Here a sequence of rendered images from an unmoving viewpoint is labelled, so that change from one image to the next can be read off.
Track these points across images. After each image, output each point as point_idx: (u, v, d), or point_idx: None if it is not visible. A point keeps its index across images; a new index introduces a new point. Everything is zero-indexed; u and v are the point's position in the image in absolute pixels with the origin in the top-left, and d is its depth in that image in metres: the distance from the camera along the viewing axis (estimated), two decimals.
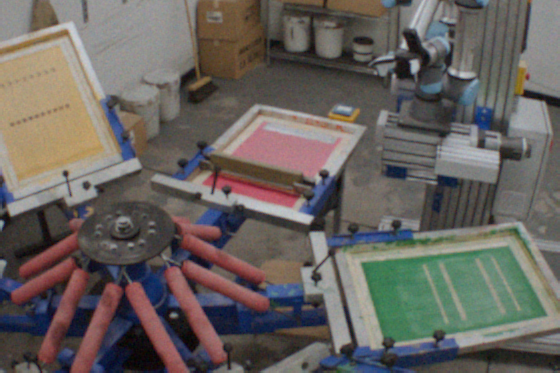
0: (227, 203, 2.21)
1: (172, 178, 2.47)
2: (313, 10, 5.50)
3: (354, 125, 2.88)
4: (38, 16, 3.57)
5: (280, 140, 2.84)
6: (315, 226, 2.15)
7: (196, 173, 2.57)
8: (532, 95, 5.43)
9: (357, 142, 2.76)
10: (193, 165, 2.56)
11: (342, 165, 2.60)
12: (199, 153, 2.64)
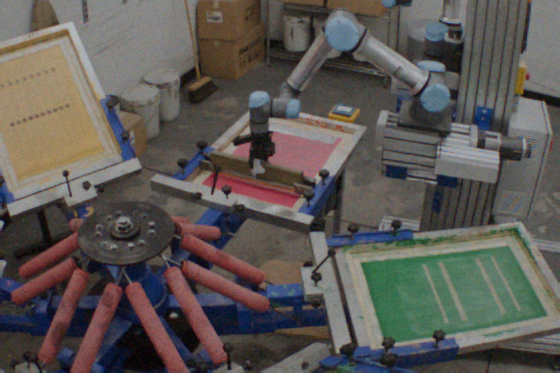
0: (227, 203, 2.21)
1: (172, 178, 2.47)
2: (313, 10, 5.50)
3: (354, 125, 2.88)
4: (38, 16, 3.57)
5: (280, 140, 2.84)
6: (315, 226, 2.15)
7: (196, 173, 2.57)
8: (532, 95, 5.43)
9: (357, 142, 2.76)
10: (193, 165, 2.56)
11: (342, 165, 2.60)
12: (199, 153, 2.64)
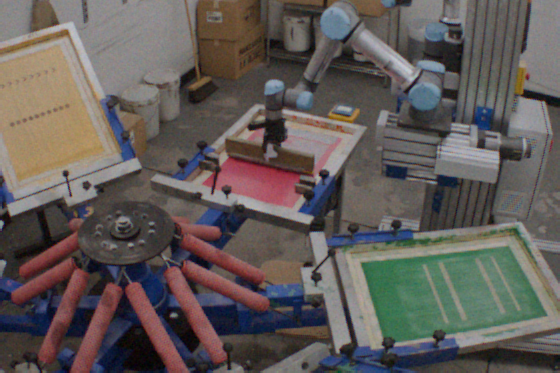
0: (227, 203, 2.21)
1: (172, 178, 2.47)
2: (313, 10, 5.50)
3: (354, 125, 2.88)
4: (38, 16, 3.57)
5: None
6: (315, 226, 2.15)
7: (196, 173, 2.57)
8: (532, 95, 5.43)
9: (357, 142, 2.76)
10: (193, 165, 2.56)
11: (342, 165, 2.60)
12: (199, 153, 2.64)
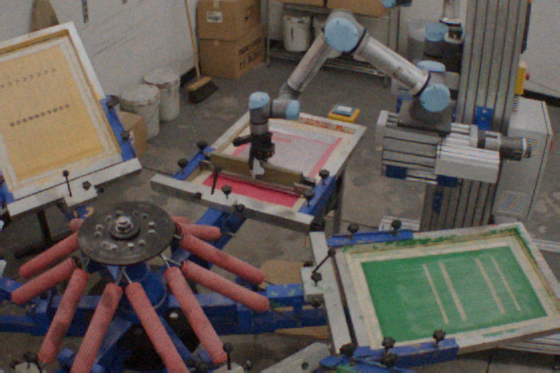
0: (227, 203, 2.21)
1: (172, 178, 2.47)
2: (313, 10, 5.50)
3: (354, 125, 2.88)
4: (38, 16, 3.57)
5: (280, 140, 2.84)
6: (315, 226, 2.15)
7: (196, 173, 2.57)
8: (532, 95, 5.43)
9: (357, 142, 2.76)
10: (193, 165, 2.56)
11: (342, 165, 2.60)
12: (199, 153, 2.64)
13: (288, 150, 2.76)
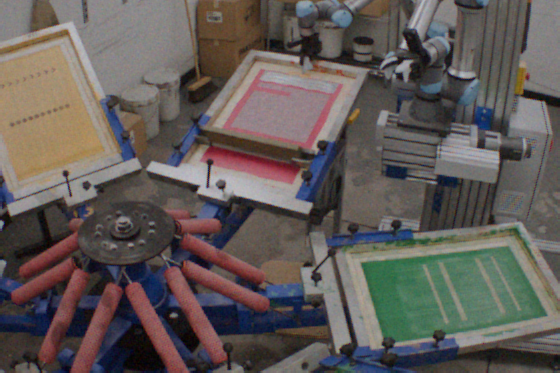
0: (223, 197, 2.16)
1: (169, 161, 2.41)
2: None
3: (354, 69, 2.69)
4: (38, 16, 3.57)
5: (278, 93, 2.69)
6: (314, 216, 2.11)
7: (193, 149, 2.50)
8: (532, 95, 5.43)
9: (358, 91, 2.59)
10: (189, 141, 2.49)
11: (343, 124, 2.48)
12: (194, 125, 2.55)
13: (287, 107, 2.62)
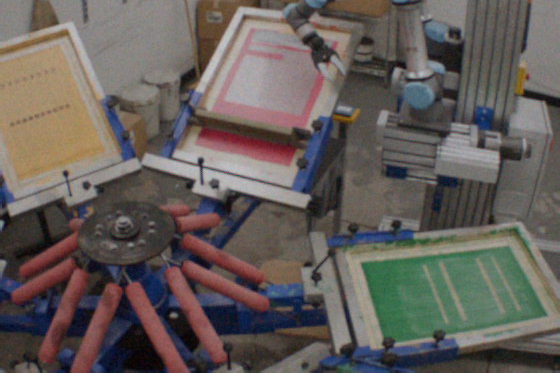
0: (218, 195, 2.12)
1: (163, 150, 2.35)
2: None
3: (349, 24, 2.47)
4: (38, 16, 3.57)
5: (270, 57, 2.52)
6: (311, 210, 2.07)
7: (187, 131, 2.42)
8: (532, 95, 5.43)
9: (354, 51, 2.41)
10: (182, 124, 2.40)
11: (339, 93, 2.33)
12: (186, 104, 2.44)
13: (280, 73, 2.47)
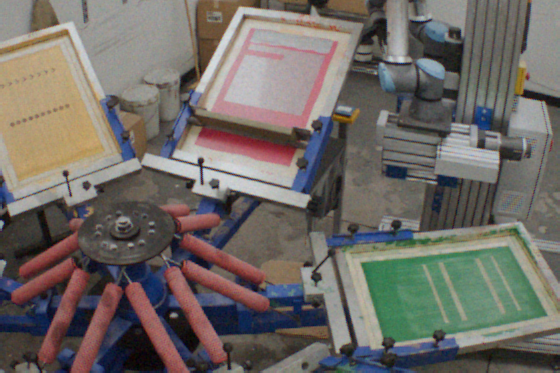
0: (218, 195, 2.12)
1: (163, 150, 2.35)
2: None
3: (349, 24, 2.47)
4: (38, 16, 3.57)
5: (270, 57, 2.52)
6: (311, 210, 2.07)
7: (187, 131, 2.42)
8: (532, 95, 5.43)
9: (354, 51, 2.41)
10: (182, 124, 2.40)
11: (339, 93, 2.33)
12: (186, 104, 2.44)
13: (280, 73, 2.47)
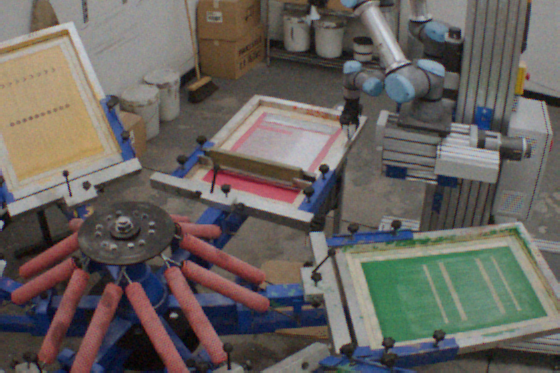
0: (226, 201, 2.20)
1: (172, 175, 2.46)
2: None
3: None
4: (38, 16, 3.57)
5: (280, 131, 2.82)
6: (315, 224, 2.15)
7: (196, 169, 2.56)
8: (532, 95, 5.43)
9: (357, 133, 2.74)
10: (193, 161, 2.55)
11: (342, 158, 2.59)
12: (199, 148, 2.63)
13: (288, 143, 2.74)
